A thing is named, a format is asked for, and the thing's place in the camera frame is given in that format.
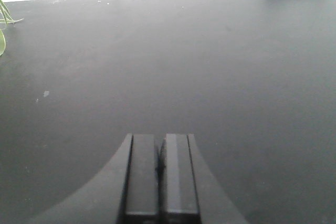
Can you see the green plant leaves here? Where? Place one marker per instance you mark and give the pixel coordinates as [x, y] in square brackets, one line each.
[6, 19]

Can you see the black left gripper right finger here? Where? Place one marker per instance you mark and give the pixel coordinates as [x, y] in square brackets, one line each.
[190, 193]

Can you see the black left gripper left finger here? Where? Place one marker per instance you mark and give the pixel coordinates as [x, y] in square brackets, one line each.
[125, 190]

